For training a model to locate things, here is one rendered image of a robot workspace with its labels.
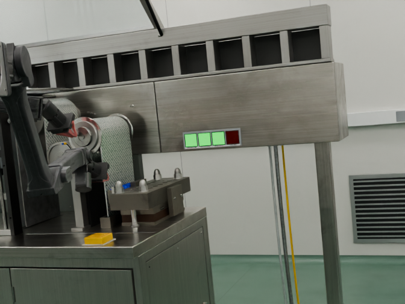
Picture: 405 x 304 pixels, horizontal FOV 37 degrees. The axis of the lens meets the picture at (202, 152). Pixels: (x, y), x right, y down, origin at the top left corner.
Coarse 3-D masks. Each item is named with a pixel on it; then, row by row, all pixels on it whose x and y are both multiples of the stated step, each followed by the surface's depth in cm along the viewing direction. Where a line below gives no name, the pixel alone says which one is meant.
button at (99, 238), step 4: (88, 236) 202; (92, 236) 202; (96, 236) 201; (100, 236) 201; (104, 236) 201; (108, 236) 203; (112, 236) 205; (84, 240) 201; (88, 240) 201; (92, 240) 200; (96, 240) 200; (100, 240) 199; (104, 240) 200; (108, 240) 203
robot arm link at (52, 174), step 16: (16, 48) 142; (16, 64) 141; (32, 80) 147; (16, 96) 146; (16, 112) 148; (16, 128) 151; (32, 128) 152; (32, 144) 153; (32, 160) 156; (32, 176) 158; (48, 176) 160; (32, 192) 161; (48, 192) 161
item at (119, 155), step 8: (112, 144) 234; (120, 144) 240; (128, 144) 247; (104, 152) 229; (112, 152) 234; (120, 152) 240; (128, 152) 246; (104, 160) 228; (112, 160) 234; (120, 160) 240; (128, 160) 246; (112, 168) 234; (120, 168) 239; (128, 168) 246; (112, 176) 233; (120, 176) 239; (128, 176) 245; (104, 184) 228; (112, 184) 233
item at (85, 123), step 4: (76, 124) 228; (80, 124) 227; (84, 124) 227; (88, 124) 226; (76, 128) 228; (92, 128) 226; (92, 132) 226; (96, 132) 226; (92, 136) 226; (96, 136) 226; (72, 140) 229; (92, 140) 226; (96, 140) 226; (76, 144) 229; (92, 144) 226; (88, 148) 227; (92, 148) 227
